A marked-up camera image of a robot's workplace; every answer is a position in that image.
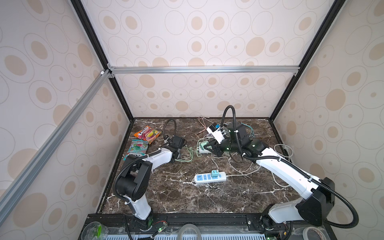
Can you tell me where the teal charger cube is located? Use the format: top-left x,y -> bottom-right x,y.
211,156 -> 230,177

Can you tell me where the clear plastic cup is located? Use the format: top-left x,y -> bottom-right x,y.
80,222 -> 109,240

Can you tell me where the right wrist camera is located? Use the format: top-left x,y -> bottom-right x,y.
207,123 -> 225,144

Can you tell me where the pink charger cube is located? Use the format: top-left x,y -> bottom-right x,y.
195,117 -> 214,138

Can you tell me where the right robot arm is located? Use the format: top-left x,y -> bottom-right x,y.
204,116 -> 359,231

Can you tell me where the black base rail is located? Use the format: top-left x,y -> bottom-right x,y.
81,214 -> 335,240

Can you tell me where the silver aluminium rail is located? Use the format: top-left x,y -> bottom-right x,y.
102,65 -> 300,76
1,69 -> 111,225

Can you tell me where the white power strip cord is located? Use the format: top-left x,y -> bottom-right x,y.
226,143 -> 296,189

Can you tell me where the teal charger with teal cable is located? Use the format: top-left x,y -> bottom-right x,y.
242,123 -> 255,139

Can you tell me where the long multicolour power strip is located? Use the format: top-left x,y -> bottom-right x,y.
197,141 -> 211,155

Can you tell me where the silver aluminium rail left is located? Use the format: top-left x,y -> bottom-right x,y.
1,69 -> 111,225

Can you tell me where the silver aluminium rail back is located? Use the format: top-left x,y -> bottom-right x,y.
102,65 -> 300,76

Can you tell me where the short blue power strip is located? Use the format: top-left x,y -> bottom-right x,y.
194,172 -> 227,185

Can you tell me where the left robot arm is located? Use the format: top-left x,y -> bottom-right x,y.
113,119 -> 186,222

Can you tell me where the tape roll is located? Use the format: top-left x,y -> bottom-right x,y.
302,227 -> 325,240

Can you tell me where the orange candy bag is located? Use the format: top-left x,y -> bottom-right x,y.
134,126 -> 162,144

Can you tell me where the green Fox's candy bag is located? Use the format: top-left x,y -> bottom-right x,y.
124,140 -> 149,161

